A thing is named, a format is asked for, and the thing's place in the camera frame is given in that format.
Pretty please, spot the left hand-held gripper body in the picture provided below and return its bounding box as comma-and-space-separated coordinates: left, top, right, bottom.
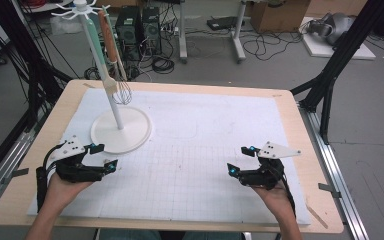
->
50, 134, 109, 184

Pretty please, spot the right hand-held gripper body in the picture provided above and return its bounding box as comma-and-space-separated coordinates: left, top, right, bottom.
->
239, 141, 303, 191

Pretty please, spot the white utensil stand with hooks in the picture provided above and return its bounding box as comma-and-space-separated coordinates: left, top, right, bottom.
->
50, 0, 153, 155

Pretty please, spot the narrow spatula with mint handle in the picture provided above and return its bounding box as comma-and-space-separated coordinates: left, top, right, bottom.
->
86, 18, 118, 96

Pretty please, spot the wire whisk with wooden handle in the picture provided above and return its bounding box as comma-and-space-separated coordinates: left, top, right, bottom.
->
98, 9, 133, 106

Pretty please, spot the person's right hand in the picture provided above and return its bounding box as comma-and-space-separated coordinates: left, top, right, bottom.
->
251, 183, 294, 221

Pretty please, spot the person's left hand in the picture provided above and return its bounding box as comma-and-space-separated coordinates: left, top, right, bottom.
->
43, 174, 94, 214

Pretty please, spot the white grid mat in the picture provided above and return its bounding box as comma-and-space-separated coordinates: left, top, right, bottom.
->
26, 87, 312, 225

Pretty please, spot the black table clamp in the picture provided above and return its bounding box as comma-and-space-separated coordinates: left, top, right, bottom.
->
318, 182, 342, 199
2, 168, 29, 184

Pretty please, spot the white desk leg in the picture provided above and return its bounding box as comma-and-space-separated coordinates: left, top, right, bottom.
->
232, 0, 248, 64
178, 0, 189, 64

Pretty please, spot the white floor board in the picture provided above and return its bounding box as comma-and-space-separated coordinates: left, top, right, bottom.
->
299, 16, 377, 61

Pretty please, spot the black computer tower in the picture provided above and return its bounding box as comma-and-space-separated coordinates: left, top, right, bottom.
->
141, 6, 163, 54
114, 5, 144, 61

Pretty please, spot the flat black box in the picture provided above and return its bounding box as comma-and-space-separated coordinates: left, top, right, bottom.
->
206, 15, 246, 32

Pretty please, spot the cardboard box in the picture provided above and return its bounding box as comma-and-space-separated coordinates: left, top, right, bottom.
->
249, 0, 312, 34

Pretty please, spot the grey rounded device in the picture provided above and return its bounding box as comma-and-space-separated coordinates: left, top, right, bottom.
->
306, 12, 356, 46

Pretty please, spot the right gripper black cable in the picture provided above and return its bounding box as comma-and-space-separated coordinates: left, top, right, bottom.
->
278, 166, 298, 219

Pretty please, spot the aluminium rail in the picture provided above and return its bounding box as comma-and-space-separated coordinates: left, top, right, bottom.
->
0, 128, 36, 218
298, 103, 370, 240

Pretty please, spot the black metal frame stand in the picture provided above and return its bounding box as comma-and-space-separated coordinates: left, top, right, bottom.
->
0, 0, 74, 191
289, 0, 384, 145

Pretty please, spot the coiled black cable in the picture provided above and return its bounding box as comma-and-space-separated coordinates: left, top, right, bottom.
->
151, 56, 175, 75

